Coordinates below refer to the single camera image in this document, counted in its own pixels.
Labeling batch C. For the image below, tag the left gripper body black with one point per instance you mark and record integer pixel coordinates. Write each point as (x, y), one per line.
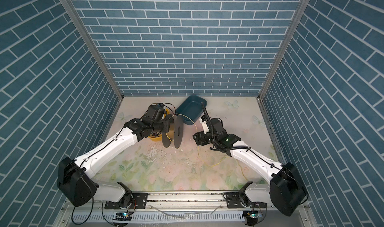
(162, 126)

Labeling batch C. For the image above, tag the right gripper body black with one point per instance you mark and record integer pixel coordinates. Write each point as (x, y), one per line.
(207, 138)

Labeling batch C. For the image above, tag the grey cable spool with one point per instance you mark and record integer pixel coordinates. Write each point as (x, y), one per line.
(173, 132)

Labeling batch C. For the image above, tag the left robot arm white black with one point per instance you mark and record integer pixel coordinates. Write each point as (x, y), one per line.
(75, 175)

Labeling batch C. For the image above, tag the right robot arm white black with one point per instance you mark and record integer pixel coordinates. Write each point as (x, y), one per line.
(287, 189)

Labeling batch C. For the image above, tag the yellow plastic bin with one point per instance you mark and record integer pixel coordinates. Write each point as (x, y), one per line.
(159, 123)

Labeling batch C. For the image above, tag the teal plastic bin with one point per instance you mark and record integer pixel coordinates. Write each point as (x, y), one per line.
(191, 109)

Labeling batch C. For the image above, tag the right green circuit board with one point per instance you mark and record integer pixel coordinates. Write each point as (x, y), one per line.
(253, 215)

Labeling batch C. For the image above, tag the green circuit board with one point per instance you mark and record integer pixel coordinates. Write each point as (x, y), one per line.
(123, 217)
(253, 215)

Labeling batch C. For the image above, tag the left green circuit board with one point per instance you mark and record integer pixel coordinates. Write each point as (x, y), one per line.
(123, 217)

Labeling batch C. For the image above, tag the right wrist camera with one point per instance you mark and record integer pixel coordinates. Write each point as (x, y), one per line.
(204, 122)

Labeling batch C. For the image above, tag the white slotted cable duct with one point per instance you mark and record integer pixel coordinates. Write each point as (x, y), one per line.
(168, 217)

